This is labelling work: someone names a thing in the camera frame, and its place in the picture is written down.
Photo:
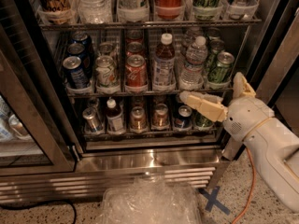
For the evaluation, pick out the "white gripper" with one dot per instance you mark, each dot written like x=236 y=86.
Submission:
x=243 y=117

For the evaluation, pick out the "orange soda can front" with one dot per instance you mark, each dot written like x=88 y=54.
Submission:
x=160 y=115

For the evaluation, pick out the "orange soda can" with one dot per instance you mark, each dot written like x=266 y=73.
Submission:
x=160 y=115
x=138 y=119

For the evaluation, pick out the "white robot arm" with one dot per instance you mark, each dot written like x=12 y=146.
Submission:
x=281 y=178

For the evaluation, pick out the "green can middle front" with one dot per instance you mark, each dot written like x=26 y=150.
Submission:
x=221 y=69

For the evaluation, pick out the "green can bottom front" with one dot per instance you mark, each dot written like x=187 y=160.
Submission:
x=202 y=122

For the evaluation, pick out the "water bottle middle shelf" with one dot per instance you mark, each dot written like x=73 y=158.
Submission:
x=195 y=58

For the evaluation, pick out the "water bottle shelf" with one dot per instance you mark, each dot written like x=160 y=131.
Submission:
x=195 y=58
x=94 y=11

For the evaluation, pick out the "blue pepsi can bottom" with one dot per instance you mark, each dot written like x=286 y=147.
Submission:
x=183 y=117

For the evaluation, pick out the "open fridge door right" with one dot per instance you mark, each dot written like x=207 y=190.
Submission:
x=274 y=66

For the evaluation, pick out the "tea bottle middle shelf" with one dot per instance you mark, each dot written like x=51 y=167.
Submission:
x=164 y=59

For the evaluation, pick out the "tea bottle shelf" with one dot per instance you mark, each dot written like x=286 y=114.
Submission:
x=114 y=116
x=164 y=59

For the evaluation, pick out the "orange soda can left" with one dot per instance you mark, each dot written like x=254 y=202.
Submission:
x=138 y=119

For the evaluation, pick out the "red coke can front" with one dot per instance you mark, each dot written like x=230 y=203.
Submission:
x=136 y=71

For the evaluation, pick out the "red coke can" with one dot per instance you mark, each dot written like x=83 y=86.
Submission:
x=136 y=71
x=135 y=48
x=168 y=9

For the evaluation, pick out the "green can top shelf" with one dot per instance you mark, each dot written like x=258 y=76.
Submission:
x=205 y=9

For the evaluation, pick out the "red coke can top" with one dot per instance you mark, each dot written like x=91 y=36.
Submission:
x=168 y=9

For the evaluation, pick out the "tea bottle bottom shelf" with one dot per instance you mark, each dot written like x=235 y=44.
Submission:
x=114 y=116

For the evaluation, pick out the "white green can middle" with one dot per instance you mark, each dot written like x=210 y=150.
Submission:
x=106 y=71

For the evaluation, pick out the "silver can bottom left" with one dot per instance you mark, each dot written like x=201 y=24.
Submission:
x=92 y=119

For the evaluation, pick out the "stainless steel fridge cabinet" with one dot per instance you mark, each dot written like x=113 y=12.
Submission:
x=252 y=31

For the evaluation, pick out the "blue can middle front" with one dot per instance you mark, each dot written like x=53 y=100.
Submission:
x=75 y=73

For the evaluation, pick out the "water bottle top shelf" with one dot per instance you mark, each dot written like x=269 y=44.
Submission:
x=94 y=11

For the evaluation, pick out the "glass fridge door left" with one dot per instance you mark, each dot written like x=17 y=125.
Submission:
x=22 y=97

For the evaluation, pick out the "tan can top left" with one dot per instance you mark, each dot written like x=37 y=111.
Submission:
x=56 y=10

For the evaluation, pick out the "blue tape cross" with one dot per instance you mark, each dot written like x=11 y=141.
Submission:
x=212 y=200

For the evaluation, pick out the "clear plastic wrap bundle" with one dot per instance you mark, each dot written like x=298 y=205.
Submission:
x=150 y=202

